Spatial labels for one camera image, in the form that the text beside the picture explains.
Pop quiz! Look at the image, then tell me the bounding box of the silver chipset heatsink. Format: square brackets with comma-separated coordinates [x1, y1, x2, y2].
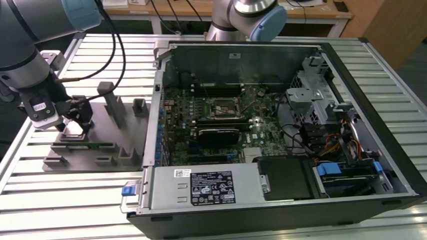
[244, 146, 265, 161]

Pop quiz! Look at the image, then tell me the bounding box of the green RAM stick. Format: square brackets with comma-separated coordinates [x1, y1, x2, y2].
[85, 142, 115, 149]

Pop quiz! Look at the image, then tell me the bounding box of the black graphics card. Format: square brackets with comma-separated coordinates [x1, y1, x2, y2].
[195, 127, 241, 148]

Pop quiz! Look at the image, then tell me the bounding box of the silver power supply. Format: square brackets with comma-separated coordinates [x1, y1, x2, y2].
[145, 165, 269, 212]

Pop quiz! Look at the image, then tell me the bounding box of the grey parts rack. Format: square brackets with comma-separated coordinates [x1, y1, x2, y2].
[41, 81, 149, 173]

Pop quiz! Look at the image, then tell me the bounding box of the wooden desk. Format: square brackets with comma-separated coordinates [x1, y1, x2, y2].
[99, 0, 355, 38]

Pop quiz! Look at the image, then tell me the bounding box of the metal drive cage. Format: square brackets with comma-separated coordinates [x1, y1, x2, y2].
[285, 56, 339, 126]

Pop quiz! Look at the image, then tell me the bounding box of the CPU socket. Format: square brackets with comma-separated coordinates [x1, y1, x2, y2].
[207, 97, 244, 119]

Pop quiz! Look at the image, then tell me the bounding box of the hard disk in blue carrier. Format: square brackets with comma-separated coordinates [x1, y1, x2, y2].
[312, 161, 384, 197]

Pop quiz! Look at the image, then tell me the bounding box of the coloured power wire bundle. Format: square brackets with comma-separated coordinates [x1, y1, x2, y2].
[312, 118, 364, 161]

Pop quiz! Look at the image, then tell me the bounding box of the black case cable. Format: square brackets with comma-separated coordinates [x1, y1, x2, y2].
[280, 123, 301, 149]
[288, 134, 317, 156]

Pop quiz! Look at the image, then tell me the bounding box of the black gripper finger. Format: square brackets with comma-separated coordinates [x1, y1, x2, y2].
[53, 115, 67, 133]
[65, 99, 96, 134]

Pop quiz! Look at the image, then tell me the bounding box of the green motherboard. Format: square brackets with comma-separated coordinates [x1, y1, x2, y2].
[159, 83, 291, 167]

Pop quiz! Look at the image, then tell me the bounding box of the black open PC case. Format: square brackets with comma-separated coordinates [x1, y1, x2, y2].
[125, 37, 423, 238]

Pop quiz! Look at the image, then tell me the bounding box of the wooden cabinet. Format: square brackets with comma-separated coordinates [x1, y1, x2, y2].
[342, 0, 427, 70]

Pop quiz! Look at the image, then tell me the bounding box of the black expansion slot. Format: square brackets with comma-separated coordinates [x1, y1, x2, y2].
[187, 155, 235, 164]

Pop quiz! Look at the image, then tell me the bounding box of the black cable with gold plug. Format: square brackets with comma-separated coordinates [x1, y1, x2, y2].
[55, 0, 119, 83]

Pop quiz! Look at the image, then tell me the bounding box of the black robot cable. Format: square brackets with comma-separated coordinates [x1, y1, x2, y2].
[68, 0, 128, 104]

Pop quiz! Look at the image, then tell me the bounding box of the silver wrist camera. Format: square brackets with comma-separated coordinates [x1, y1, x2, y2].
[21, 96, 65, 130]

